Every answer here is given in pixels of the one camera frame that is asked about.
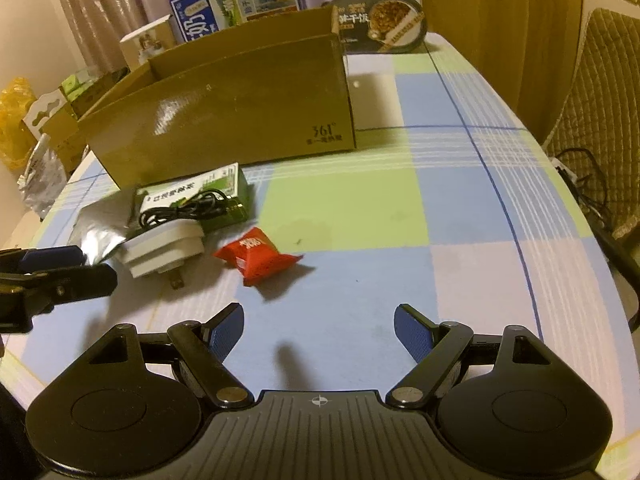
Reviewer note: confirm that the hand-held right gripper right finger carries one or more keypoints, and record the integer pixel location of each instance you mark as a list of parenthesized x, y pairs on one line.
[(415, 332)]

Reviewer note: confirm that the brown cardboard box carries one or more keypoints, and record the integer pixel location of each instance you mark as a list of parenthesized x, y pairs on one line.
[(225, 120)]

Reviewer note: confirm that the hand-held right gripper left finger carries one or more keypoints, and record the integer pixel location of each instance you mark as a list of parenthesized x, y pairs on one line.
[(225, 332)]

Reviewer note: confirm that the yellow curtain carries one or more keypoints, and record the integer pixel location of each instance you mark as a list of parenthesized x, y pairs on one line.
[(500, 20)]

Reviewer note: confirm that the white cutout cardboard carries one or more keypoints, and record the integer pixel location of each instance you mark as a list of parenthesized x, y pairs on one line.
[(42, 110)]

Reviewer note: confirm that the plaid cloth desktop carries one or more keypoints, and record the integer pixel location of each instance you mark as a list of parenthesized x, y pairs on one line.
[(350, 200)]

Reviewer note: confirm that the brown cardboard carton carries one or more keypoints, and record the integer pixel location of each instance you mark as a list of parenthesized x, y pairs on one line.
[(62, 145)]

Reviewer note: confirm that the white power adapter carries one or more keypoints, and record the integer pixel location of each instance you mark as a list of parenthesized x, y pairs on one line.
[(160, 250)]

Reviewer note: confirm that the quilted cover chair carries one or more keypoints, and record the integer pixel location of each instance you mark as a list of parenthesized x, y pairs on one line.
[(615, 85)]

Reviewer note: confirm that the green white medicine box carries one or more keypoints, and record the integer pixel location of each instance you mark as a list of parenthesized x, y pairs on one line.
[(220, 180)]

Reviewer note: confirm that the crinkled silver bag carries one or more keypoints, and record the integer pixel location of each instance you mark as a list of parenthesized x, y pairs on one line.
[(42, 180)]

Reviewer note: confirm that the blue milk carton box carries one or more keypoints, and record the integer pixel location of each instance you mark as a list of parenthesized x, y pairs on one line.
[(200, 15)]

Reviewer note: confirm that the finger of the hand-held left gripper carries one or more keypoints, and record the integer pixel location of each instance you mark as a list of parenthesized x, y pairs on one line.
[(80, 282), (50, 256)]

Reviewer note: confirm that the green tissue pack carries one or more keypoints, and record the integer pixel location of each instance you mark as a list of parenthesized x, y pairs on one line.
[(80, 85)]

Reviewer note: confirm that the white photo print box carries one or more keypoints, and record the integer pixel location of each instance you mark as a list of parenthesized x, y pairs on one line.
[(145, 42)]

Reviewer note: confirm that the pink curtain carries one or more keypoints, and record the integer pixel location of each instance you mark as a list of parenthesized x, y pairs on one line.
[(100, 0)]

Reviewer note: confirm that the red snack packet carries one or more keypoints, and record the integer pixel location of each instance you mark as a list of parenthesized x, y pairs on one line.
[(255, 257)]

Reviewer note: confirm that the yellow plastic bag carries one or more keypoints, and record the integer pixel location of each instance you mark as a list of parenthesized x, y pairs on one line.
[(15, 110)]

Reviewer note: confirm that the black instant rice bowl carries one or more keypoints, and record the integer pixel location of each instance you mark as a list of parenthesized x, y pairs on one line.
[(385, 20)]

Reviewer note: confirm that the silver foil pouch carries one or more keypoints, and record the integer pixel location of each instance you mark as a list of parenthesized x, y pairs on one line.
[(100, 230)]

